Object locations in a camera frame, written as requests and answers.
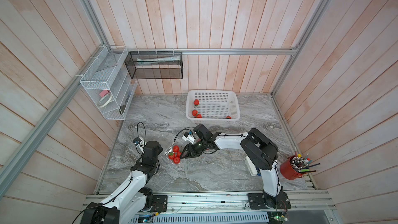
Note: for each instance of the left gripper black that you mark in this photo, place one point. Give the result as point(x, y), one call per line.
point(160, 150)

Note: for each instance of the black mesh wall basket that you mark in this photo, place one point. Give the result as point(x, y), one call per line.
point(154, 65)

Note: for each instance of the pink note pad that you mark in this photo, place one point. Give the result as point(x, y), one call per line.
point(103, 93)

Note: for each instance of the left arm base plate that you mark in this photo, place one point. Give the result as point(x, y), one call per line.
point(157, 203)

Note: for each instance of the red pen cup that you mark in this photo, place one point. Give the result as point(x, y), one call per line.
point(288, 172)

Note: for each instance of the white wire wall shelf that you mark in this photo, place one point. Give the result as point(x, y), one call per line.
point(107, 71)

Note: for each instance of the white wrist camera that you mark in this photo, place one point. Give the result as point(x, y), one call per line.
point(139, 143)
point(189, 137)

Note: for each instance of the roll of tape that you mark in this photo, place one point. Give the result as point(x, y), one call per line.
point(105, 100)

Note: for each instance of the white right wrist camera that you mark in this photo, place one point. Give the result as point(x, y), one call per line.
point(189, 137)

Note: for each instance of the white perforated plastic basket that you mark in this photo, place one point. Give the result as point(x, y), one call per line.
point(214, 106)

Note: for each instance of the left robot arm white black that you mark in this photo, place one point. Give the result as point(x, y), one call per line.
point(132, 196)

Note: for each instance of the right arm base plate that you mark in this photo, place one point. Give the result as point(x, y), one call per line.
point(265, 201)

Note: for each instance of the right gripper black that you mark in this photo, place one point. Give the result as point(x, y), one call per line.
point(188, 148)

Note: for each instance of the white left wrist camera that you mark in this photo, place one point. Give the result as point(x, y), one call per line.
point(139, 143)

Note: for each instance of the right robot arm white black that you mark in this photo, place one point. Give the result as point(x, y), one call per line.
point(262, 154)

